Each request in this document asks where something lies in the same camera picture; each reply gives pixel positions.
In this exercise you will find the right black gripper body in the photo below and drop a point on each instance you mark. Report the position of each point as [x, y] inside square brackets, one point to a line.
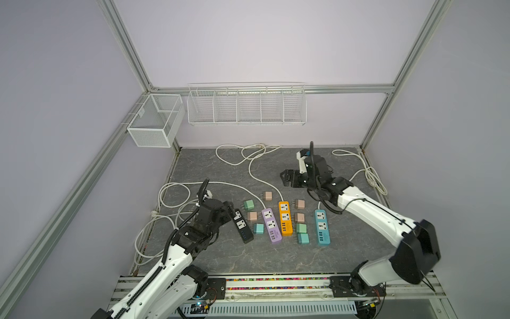
[300, 181]

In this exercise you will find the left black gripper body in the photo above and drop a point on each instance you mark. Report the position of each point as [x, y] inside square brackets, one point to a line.
[226, 215]

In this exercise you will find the pink plug teal strip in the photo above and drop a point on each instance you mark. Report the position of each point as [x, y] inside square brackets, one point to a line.
[299, 204]
[299, 218]

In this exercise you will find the black power strip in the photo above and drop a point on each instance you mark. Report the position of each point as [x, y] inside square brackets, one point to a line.
[242, 226]

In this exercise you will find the green plug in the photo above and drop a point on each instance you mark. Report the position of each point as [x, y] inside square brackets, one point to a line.
[249, 205]
[301, 228]

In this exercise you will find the orange power strip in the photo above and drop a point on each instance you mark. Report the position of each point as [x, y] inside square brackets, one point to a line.
[285, 219]

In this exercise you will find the teal power strip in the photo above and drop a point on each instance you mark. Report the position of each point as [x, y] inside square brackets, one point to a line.
[323, 235]

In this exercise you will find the purple power strip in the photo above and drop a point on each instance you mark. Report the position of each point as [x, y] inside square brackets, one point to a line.
[271, 225]

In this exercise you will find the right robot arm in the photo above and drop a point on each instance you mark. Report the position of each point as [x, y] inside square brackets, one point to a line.
[416, 244]

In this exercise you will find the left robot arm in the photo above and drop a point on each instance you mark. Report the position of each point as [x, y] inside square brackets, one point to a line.
[174, 279]

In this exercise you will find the white mesh box basket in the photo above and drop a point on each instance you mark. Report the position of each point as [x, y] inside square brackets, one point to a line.
[157, 121]

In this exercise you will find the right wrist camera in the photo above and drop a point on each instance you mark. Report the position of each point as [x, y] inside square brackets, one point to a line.
[302, 156]

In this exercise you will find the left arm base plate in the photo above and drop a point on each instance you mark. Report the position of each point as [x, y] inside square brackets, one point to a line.
[209, 288]

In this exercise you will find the white wire wall basket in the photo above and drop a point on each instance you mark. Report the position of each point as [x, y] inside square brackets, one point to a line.
[249, 103]

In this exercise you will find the white vented cable duct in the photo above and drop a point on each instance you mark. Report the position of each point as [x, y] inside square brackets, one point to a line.
[270, 310]

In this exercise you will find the aluminium front rail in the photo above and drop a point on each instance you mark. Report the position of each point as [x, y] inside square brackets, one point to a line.
[315, 286]

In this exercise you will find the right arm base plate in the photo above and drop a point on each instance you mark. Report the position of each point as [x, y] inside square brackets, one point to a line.
[345, 286]

